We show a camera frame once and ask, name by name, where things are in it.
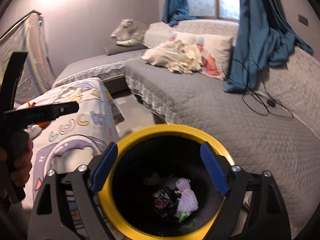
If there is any cartoon space print sheet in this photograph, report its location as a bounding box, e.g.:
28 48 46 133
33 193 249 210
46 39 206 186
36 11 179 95
15 77 126 240

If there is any right blue curtain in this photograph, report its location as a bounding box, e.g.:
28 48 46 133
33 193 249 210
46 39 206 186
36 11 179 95
223 0 313 93

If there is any dark wall switch plate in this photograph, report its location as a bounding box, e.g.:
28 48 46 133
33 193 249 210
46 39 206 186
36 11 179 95
298 14 309 27

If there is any cream crumpled blanket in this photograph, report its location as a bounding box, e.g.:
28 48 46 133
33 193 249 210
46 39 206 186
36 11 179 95
141 40 202 74

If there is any black patterned trash wrapper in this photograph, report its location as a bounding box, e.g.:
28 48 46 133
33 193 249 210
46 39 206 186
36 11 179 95
152 186 181 217

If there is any striped grey draped sheet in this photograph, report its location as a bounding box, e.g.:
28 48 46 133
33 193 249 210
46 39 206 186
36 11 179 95
1 10 55 105

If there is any black power cable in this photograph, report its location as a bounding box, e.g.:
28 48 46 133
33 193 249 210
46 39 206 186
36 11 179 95
222 57 295 119

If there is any grey bolster cushion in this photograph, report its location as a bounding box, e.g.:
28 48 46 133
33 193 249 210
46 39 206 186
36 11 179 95
104 44 147 56

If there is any purple crumpled trash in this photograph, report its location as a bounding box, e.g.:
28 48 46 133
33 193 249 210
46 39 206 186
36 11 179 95
176 178 199 214

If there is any blue curtain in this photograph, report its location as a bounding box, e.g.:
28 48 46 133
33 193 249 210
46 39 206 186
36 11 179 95
162 0 195 27
223 0 313 93

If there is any green trash scrap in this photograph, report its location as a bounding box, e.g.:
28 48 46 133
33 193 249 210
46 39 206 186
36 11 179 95
179 212 194 229

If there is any left blue curtain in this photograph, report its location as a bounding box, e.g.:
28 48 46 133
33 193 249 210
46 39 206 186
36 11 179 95
162 0 195 27

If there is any white tiger plush toy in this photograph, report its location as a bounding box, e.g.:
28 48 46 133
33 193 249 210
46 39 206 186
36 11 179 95
110 18 149 47

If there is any yellow rimmed trash bin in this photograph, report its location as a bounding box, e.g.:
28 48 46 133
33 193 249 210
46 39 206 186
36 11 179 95
98 124 234 239

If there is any left hand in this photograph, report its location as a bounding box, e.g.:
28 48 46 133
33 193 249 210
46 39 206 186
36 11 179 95
1 139 34 198

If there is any baby print pillow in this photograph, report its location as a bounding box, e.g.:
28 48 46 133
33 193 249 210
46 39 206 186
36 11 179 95
168 31 234 81

